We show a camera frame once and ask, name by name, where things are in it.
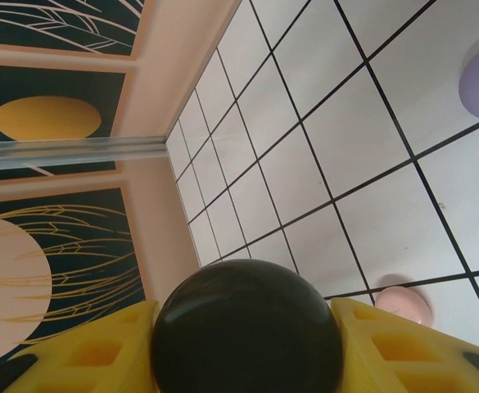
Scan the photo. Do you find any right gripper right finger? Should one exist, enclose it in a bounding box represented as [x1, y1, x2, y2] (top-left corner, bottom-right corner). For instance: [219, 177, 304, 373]
[331, 297, 479, 393]

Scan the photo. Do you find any pink earbud charging case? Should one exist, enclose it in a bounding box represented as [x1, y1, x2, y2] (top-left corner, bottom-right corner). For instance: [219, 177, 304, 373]
[375, 273, 436, 328]

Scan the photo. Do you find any aluminium frame post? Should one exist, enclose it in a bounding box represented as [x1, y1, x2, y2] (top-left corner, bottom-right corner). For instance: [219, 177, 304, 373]
[0, 134, 167, 172]

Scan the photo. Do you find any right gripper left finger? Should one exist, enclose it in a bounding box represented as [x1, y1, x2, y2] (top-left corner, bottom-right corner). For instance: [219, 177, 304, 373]
[0, 300, 160, 393]

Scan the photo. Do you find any black earbud charging case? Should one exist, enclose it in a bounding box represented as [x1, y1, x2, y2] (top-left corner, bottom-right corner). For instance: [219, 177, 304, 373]
[151, 258, 346, 393]

